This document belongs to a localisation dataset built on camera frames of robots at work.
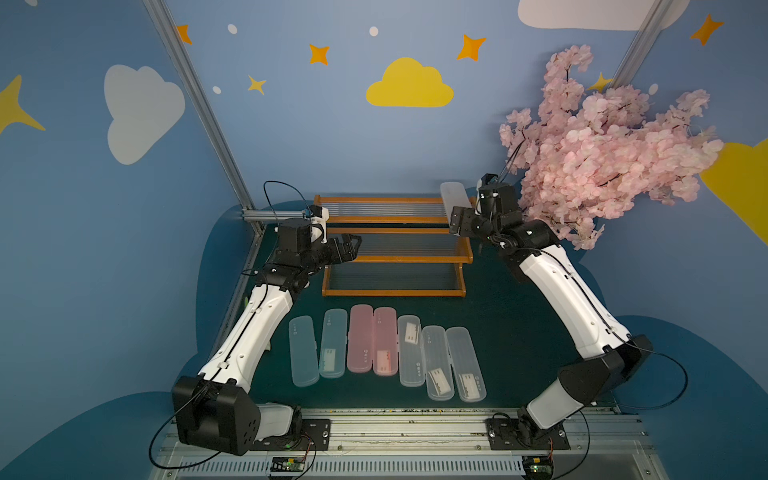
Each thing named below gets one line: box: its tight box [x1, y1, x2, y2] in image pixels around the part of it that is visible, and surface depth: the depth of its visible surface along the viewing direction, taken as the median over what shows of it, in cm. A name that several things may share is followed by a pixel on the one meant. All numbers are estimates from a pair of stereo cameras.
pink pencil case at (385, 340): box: [373, 307, 398, 376], surface depth 93 cm
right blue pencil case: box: [319, 308, 348, 379], surface depth 90 cm
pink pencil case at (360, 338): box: [347, 304, 374, 373], surface depth 93 cm
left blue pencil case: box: [288, 315, 320, 387], surface depth 88 cm
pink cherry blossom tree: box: [500, 46, 725, 251], surface depth 66 cm
